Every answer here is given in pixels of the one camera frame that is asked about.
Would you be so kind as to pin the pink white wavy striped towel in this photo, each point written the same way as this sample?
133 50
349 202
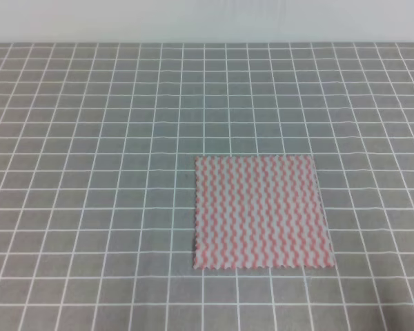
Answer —
259 212

